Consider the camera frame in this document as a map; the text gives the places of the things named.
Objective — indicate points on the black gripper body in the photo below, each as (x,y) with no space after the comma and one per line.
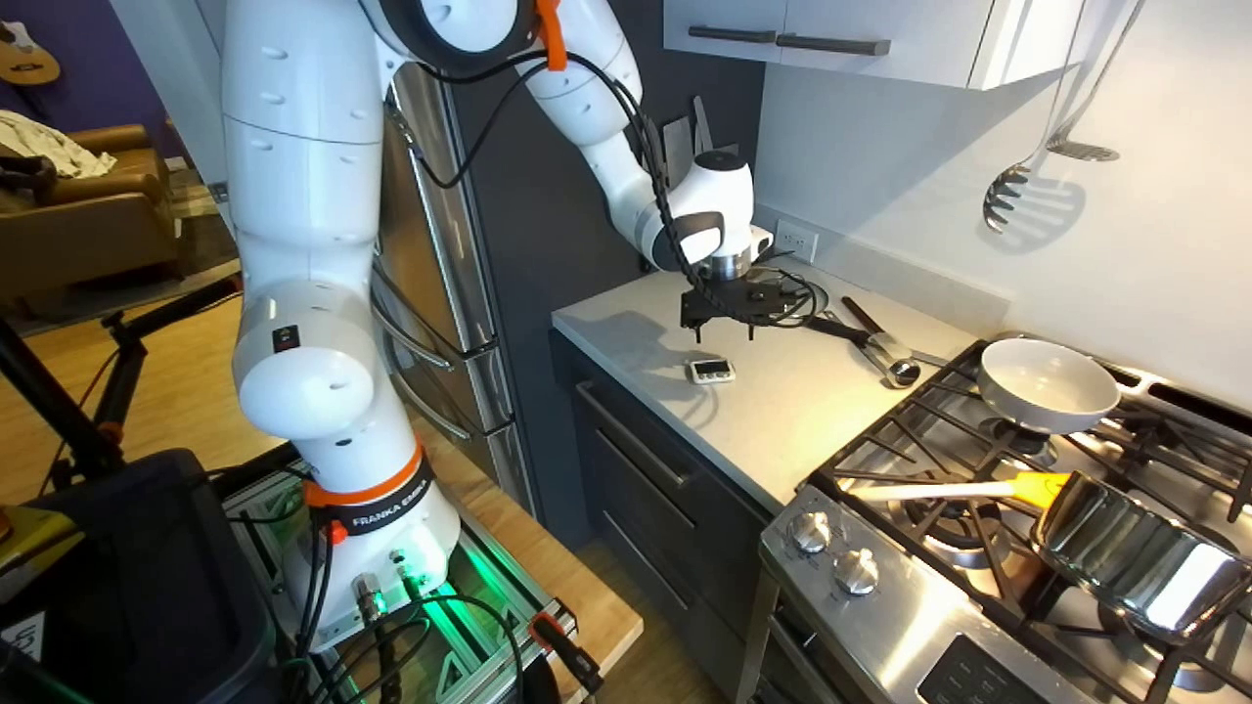
(742,299)

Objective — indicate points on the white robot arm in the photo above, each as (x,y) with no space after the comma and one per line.
(311,365)

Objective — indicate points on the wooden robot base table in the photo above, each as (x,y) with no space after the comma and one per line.
(607,622)

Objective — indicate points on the small white gadget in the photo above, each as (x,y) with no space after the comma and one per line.
(707,373)

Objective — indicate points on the glass pot lid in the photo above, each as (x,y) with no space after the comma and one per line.
(799,299)

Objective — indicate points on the grey drawer cabinet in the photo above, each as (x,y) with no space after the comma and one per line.
(682,531)

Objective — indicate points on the stainless steel refrigerator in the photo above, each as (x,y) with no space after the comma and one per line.
(443,315)

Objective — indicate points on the hanging slotted spatula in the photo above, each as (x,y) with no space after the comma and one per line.
(1028,206)

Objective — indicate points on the stainless gas stove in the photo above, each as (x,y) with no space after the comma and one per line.
(951,599)

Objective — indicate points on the white frying pan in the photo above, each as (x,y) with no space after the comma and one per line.
(1042,385)

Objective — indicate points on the yellow spatula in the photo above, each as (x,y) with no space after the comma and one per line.
(1033,492)

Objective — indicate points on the white upper cabinet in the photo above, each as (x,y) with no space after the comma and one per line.
(973,45)

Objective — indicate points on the brown sofa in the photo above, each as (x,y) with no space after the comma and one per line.
(80,232)

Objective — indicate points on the black bin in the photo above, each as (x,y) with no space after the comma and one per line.
(149,599)

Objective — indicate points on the white wall outlet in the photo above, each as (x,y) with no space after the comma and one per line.
(799,242)

